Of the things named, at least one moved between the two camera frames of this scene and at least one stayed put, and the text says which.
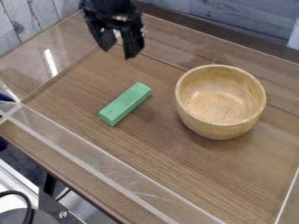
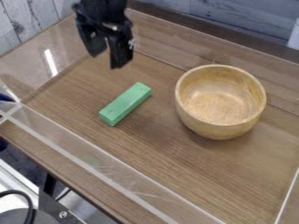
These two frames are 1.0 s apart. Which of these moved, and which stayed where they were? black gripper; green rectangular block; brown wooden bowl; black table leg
Moved: black gripper
Stayed: green rectangular block; black table leg; brown wooden bowl
